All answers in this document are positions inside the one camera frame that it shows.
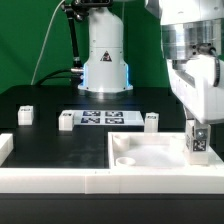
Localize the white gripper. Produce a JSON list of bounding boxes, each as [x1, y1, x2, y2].
[[167, 55, 224, 124]]

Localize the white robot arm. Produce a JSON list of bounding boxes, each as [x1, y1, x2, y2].
[[79, 0, 224, 124]]

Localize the white cable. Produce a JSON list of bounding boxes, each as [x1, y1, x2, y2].
[[30, 0, 66, 86]]

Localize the white U-shaped obstacle fence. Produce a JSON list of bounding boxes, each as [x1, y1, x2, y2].
[[0, 134, 224, 194]]

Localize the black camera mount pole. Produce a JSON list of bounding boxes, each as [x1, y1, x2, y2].
[[62, 0, 113, 77]]

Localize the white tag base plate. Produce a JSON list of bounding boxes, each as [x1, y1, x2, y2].
[[63, 109, 145, 126]]

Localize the black cable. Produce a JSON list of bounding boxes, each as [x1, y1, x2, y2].
[[34, 67, 83, 87]]

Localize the white square tabletop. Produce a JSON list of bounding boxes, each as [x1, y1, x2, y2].
[[108, 132, 224, 169]]

